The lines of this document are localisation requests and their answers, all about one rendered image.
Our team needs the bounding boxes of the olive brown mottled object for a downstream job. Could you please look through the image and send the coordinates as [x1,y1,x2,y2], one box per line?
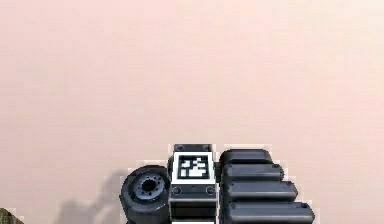
[0,207,25,224]

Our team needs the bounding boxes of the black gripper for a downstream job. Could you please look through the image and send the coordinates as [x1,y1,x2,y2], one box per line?
[119,165,173,224]

